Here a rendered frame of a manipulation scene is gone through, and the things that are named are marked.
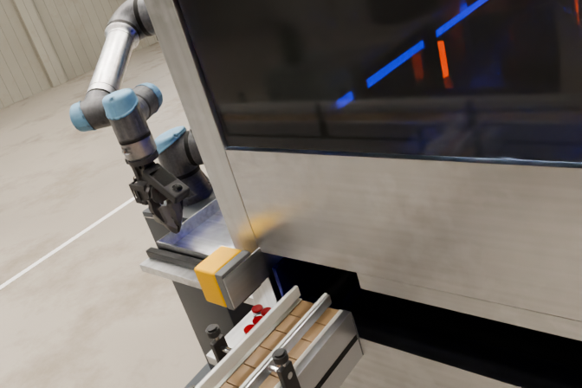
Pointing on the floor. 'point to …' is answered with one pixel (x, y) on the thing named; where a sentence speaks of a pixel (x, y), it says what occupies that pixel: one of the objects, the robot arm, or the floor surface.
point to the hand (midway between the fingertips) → (177, 229)
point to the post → (198, 106)
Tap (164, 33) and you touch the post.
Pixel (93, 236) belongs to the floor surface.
